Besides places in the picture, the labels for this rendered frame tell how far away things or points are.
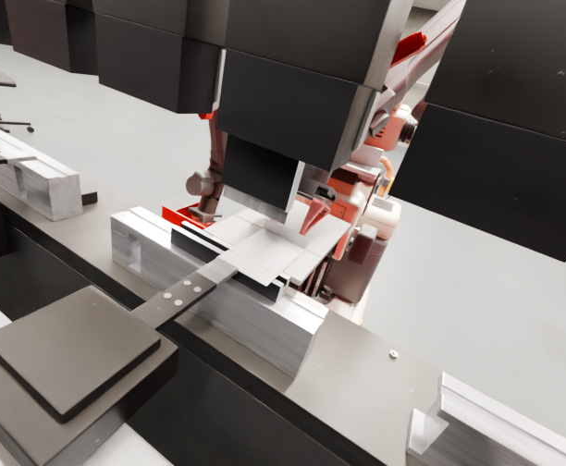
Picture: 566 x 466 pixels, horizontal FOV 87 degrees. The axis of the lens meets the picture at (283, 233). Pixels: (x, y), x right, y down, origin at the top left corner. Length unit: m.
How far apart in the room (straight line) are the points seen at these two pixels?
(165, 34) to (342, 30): 0.20
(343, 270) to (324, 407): 1.11
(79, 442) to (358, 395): 0.35
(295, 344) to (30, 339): 0.28
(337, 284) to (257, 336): 1.15
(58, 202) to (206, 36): 0.48
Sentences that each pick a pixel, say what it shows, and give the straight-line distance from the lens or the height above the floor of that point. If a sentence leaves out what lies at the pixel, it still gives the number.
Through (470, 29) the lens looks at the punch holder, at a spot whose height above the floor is 1.31.
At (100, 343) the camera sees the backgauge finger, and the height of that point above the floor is 1.03.
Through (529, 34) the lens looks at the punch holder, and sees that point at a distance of 0.29.
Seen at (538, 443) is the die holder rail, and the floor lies 0.97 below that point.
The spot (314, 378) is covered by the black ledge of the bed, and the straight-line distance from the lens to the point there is 0.49.
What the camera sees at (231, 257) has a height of 1.00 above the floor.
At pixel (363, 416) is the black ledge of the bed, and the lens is 0.49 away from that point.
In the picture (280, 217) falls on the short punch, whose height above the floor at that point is 1.09.
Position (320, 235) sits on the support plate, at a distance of 0.56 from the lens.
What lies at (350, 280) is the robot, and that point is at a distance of 1.55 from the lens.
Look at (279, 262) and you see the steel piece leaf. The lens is 0.45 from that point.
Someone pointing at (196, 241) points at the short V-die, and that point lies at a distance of 0.47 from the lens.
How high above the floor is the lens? 1.25
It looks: 28 degrees down
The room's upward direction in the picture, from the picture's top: 15 degrees clockwise
